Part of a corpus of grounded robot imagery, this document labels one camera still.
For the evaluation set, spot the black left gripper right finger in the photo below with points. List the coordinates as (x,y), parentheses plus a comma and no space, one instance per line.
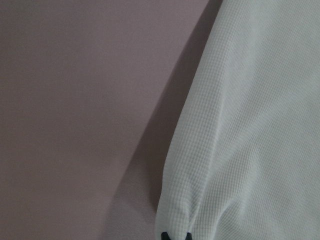
(188,236)

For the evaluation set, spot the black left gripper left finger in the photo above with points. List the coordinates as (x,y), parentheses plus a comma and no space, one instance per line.
(165,236)

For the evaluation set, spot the sage green long-sleeve shirt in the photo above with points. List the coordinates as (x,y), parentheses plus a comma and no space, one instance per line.
(244,159)

